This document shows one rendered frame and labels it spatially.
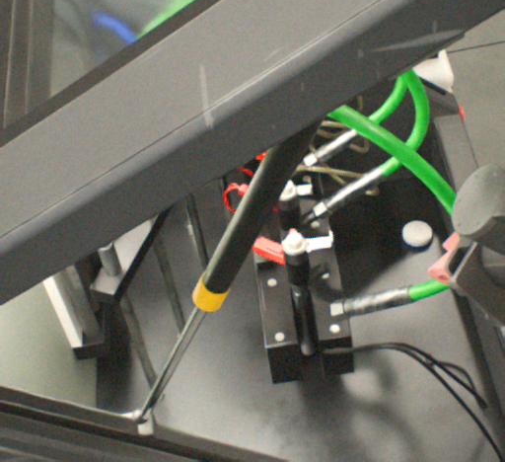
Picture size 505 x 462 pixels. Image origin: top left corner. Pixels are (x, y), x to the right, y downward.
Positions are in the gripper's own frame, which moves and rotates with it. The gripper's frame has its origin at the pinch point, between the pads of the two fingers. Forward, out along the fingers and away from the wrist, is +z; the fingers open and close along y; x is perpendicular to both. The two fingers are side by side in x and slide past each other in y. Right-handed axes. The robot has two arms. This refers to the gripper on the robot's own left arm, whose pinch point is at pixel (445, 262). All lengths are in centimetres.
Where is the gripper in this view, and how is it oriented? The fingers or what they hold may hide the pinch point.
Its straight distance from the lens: 94.9
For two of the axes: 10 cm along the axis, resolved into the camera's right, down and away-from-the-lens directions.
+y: -5.4, 7.8, -3.2
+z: -4.0, 0.9, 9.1
